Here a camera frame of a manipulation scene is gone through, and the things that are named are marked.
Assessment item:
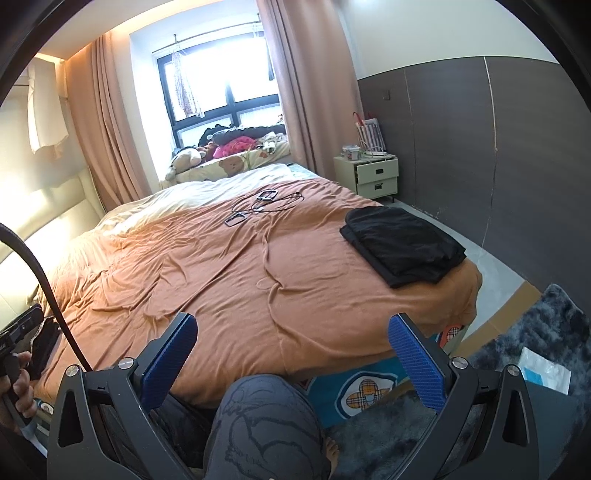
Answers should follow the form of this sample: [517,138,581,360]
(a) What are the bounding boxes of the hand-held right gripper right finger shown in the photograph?
[389,313,555,480]

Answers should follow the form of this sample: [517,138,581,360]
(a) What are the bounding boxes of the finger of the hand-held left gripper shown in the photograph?
[28,318,61,377]

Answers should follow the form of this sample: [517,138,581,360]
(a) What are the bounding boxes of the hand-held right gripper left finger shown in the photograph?
[46,313,198,480]

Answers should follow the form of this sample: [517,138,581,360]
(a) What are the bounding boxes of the black pants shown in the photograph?
[339,207,467,289]

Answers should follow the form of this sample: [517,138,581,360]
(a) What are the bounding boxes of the person's left hand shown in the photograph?
[7,351,38,422]

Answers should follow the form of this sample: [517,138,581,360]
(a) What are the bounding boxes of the orange blanket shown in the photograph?
[34,178,483,409]

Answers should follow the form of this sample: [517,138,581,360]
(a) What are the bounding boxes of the brown cardboard sheet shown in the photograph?
[455,279,546,356]

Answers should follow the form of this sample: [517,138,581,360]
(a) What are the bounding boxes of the person's leg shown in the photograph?
[203,374,333,480]

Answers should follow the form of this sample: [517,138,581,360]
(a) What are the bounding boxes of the grey shaggy rug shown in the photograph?
[323,284,591,480]

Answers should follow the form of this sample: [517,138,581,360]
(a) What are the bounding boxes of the cream padded headboard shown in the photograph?
[0,166,105,324]

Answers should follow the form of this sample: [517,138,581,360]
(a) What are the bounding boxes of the white plastic packet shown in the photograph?
[517,346,573,395]

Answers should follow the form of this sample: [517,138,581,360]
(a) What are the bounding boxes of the dark flat board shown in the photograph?
[522,381,580,462]

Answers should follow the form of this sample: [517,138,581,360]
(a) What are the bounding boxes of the cream bed sheet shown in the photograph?
[95,164,296,232]

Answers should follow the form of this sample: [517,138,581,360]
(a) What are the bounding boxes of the cream nightstand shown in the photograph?
[333,152,400,201]

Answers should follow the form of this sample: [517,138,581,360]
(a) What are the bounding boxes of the beige plush bear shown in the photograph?
[165,148,204,182]

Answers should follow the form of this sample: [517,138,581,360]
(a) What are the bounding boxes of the pink curtain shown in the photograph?
[256,0,363,178]
[65,34,153,213]

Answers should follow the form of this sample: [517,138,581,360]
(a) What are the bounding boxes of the white hanging garment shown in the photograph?
[25,58,70,155]

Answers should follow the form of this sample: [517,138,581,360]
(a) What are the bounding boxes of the pink cloth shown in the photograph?
[215,136,259,158]

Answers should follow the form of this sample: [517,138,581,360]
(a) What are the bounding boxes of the striped bag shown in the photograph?
[353,113,384,155]

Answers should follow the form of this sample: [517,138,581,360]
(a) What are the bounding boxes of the dark clothes pile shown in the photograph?
[198,122,287,148]

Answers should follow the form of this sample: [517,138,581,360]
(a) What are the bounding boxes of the floral hanging garment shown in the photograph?
[168,48,206,118]

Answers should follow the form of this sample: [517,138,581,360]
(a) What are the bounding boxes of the black framed window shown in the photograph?
[129,23,287,153]

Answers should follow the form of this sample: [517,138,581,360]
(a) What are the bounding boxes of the thick black cable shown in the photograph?
[0,223,93,372]

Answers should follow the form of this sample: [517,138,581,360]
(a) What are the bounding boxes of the thin black cable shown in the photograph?
[240,190,305,215]

